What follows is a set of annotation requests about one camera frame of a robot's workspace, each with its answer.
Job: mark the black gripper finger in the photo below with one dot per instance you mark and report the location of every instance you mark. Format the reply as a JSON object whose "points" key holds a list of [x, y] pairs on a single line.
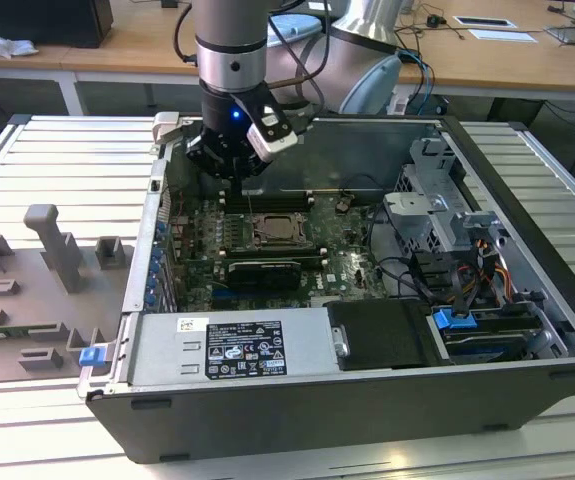
{"points": [[204, 152], [256, 164]]}

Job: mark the silver CPU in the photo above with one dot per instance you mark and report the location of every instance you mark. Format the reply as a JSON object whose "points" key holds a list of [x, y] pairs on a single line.
{"points": [[279, 229]]}

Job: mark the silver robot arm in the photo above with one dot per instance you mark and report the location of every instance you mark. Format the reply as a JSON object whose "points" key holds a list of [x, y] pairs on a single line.
{"points": [[229, 45]]}

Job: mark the coin cell battery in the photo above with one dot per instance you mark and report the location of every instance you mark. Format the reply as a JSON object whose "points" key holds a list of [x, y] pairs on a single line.
{"points": [[344, 203]]}

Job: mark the black graphics card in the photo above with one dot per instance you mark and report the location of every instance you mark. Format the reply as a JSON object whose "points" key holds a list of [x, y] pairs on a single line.
{"points": [[267, 275]]}

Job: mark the wooden desk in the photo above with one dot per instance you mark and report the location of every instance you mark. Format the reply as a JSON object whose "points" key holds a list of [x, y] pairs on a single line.
{"points": [[117, 50]]}

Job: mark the green motherboard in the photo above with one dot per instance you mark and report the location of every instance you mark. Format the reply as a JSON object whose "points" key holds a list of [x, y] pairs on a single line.
{"points": [[352, 270]]}

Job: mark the silver metal drive cage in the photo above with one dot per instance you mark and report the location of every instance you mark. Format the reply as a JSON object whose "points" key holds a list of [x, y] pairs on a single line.
{"points": [[417, 220]]}

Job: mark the grey power supply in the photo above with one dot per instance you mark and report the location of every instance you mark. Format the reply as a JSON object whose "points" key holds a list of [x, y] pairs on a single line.
{"points": [[167, 350]]}

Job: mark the black box on desk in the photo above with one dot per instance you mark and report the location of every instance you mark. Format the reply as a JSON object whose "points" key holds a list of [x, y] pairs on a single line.
{"points": [[42, 20]]}

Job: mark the black plastic shroud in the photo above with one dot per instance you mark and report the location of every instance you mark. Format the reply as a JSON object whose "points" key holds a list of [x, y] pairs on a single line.
{"points": [[382, 335]]}

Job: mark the crumpled white paper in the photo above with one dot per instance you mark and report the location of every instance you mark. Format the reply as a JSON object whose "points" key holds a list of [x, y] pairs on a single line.
{"points": [[9, 47]]}

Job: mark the small black adapter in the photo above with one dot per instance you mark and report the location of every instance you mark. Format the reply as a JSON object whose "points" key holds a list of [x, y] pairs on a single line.
{"points": [[436, 21]]}

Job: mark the grey parts rack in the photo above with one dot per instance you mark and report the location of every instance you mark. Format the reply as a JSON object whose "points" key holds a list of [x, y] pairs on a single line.
{"points": [[27, 300]]}

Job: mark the blue plastic latch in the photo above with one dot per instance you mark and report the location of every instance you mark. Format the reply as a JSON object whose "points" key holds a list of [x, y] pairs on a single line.
{"points": [[92, 356]]}

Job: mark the hard disk in blue carrier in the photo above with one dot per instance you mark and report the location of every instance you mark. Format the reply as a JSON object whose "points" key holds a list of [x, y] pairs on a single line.
{"points": [[454, 320]]}

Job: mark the black open PC case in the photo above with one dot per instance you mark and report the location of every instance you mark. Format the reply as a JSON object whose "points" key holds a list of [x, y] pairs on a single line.
{"points": [[317, 415]]}

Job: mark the white paper sheet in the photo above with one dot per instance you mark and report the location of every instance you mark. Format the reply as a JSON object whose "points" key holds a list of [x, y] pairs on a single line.
{"points": [[502, 35]]}

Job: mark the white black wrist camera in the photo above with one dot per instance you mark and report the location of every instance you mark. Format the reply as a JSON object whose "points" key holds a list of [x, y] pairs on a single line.
{"points": [[272, 135]]}

